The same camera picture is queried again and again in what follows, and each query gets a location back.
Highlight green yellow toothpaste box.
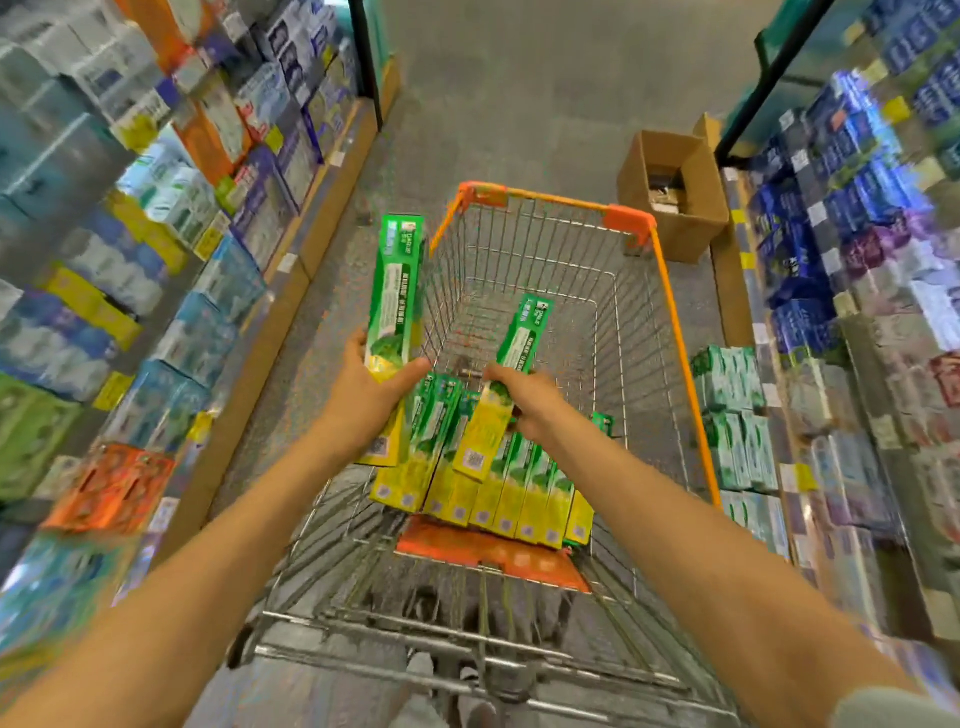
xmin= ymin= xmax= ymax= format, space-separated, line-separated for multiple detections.
xmin=358 ymin=214 xmax=426 ymax=468
xmin=453 ymin=294 xmax=555 ymax=483

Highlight person's right forearm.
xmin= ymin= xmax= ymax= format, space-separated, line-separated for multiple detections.
xmin=551 ymin=431 xmax=922 ymax=728

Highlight stack of pale blue boxes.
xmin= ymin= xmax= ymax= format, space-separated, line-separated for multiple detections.
xmin=101 ymin=232 xmax=268 ymax=456

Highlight stack of orange packets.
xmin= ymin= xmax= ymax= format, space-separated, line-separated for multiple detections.
xmin=41 ymin=442 xmax=178 ymax=538

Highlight brown cardboard box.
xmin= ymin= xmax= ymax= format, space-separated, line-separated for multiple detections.
xmin=616 ymin=114 xmax=731 ymax=265

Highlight row of toothpaste cartons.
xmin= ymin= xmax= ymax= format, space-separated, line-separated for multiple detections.
xmin=369 ymin=372 xmax=616 ymax=552

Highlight stack of green white boxes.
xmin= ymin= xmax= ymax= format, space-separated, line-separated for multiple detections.
xmin=690 ymin=345 xmax=791 ymax=561

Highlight stack of dark blue packets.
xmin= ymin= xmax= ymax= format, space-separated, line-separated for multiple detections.
xmin=750 ymin=71 xmax=925 ymax=355

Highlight store shelf unit wooden edge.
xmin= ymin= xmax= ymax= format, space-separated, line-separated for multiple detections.
xmin=0 ymin=0 xmax=403 ymax=699
xmin=708 ymin=0 xmax=960 ymax=710

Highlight stack of purple white boxes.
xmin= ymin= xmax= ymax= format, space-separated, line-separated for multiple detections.
xmin=228 ymin=0 xmax=363 ymax=273

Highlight grey sleeve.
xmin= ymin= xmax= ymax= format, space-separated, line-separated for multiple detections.
xmin=828 ymin=686 xmax=960 ymax=728

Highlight orange flat packs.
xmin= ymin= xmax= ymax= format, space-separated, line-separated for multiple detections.
xmin=395 ymin=516 xmax=594 ymax=595

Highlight stack of light green packets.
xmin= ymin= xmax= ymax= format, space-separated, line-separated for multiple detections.
xmin=0 ymin=372 xmax=83 ymax=505

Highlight person's left hand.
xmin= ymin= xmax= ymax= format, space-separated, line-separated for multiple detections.
xmin=318 ymin=329 xmax=435 ymax=463

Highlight person's right hand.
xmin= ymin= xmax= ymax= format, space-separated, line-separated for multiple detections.
xmin=483 ymin=364 xmax=583 ymax=463

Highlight person's left forearm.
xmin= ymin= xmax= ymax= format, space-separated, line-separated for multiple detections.
xmin=0 ymin=431 xmax=376 ymax=728

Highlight stack of teal packets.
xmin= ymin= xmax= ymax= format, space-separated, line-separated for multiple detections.
xmin=0 ymin=528 xmax=145 ymax=680

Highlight stack of pale pastel boxes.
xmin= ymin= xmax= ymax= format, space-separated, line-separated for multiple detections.
xmin=780 ymin=217 xmax=960 ymax=680

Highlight wire shopping cart orange trim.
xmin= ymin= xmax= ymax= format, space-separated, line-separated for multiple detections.
xmin=225 ymin=180 xmax=745 ymax=728

